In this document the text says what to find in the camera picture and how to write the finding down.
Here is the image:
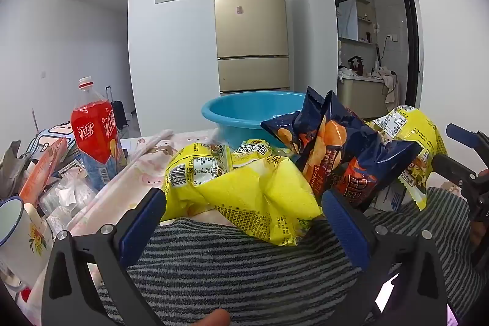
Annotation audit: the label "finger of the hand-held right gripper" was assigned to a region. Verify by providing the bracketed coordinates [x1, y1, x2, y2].
[446, 123, 489, 151]
[431, 153, 483, 197]

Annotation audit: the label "hanging towel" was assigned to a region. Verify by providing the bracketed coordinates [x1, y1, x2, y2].
[383, 72, 399, 106]

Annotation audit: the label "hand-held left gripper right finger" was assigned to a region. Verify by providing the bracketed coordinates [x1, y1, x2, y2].
[321, 190, 448, 326]

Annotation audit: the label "red soda bottle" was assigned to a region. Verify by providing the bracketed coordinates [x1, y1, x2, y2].
[71, 76, 128, 191]

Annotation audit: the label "gold three-door refrigerator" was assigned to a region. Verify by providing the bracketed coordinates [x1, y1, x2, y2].
[212, 0, 291, 94]

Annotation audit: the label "person's left hand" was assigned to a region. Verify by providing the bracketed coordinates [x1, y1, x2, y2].
[193, 309, 231, 326]

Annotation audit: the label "bathroom mirror cabinet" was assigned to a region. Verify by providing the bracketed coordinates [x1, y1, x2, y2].
[335, 0, 372, 43]

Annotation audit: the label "blue plastic basin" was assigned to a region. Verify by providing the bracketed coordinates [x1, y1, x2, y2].
[201, 91, 309, 151]

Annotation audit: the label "large dark blue chip bag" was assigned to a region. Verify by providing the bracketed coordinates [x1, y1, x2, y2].
[302, 91, 421, 211]

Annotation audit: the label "yellow snack bag with barcode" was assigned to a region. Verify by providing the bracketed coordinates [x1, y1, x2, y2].
[162, 143, 233, 223]

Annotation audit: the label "white enamel mug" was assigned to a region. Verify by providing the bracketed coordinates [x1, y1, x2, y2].
[0, 196, 54, 278]

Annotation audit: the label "small dark blue chip bag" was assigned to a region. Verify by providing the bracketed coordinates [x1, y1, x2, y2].
[261, 86, 330, 159]

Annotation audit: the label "grey striped cloth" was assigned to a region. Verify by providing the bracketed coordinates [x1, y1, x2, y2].
[95, 186, 489, 326]

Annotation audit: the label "dark suitcase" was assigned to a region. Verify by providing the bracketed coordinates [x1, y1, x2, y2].
[105, 85, 127, 130]

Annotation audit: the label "grey paper bag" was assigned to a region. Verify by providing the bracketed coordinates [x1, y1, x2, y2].
[0, 141, 32, 197]

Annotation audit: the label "beige bathroom cabinet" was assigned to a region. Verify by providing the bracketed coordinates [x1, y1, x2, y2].
[337, 76, 398, 120]

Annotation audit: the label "clear plastic bags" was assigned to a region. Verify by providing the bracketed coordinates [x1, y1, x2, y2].
[38, 169, 101, 232]

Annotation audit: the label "cartoon printed box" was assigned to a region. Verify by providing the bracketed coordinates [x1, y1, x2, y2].
[28, 120, 83, 159]

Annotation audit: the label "orange cardboard box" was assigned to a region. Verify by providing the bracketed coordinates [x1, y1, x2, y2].
[18, 137, 69, 208]

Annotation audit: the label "yellow snack bag white label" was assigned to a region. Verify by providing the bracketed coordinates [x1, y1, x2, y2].
[366, 105, 448, 211]

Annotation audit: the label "white blue packet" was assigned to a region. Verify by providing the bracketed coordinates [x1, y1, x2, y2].
[373, 184, 406, 213]

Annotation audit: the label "large yellow snack bag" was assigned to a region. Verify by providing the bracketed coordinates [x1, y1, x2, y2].
[191, 154, 322, 247]

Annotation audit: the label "yellow snack bag green print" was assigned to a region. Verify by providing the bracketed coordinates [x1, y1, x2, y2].
[231, 139, 295, 168]

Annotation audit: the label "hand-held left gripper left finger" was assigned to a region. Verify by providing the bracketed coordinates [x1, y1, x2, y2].
[41, 189, 167, 326]

